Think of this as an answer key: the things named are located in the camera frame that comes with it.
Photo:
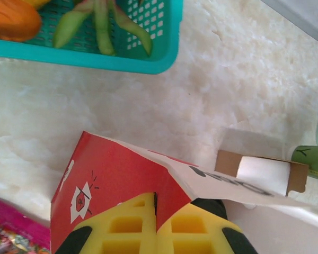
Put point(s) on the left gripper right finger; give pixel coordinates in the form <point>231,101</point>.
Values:
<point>196,235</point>

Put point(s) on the orange toy fruit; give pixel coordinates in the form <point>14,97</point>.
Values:
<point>10,21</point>

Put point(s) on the colourful fruit candy bag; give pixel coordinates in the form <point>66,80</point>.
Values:
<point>10,227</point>

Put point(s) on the white red-printed paper bag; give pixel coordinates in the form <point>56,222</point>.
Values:
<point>116,169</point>

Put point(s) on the aluminium back rail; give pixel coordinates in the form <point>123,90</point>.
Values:
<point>294,16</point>

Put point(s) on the pink dragon fruit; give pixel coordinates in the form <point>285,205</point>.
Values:
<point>103,34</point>

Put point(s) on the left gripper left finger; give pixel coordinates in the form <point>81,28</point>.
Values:
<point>122,232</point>

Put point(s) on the teal plastic basket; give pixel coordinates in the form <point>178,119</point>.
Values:
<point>159,53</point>

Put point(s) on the white paper napkins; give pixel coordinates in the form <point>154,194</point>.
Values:
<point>262,174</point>

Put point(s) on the brown cardboard napkin box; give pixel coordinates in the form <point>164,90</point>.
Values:
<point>226,161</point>

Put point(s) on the stack of green paper cups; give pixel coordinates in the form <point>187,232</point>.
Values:
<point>312,161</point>

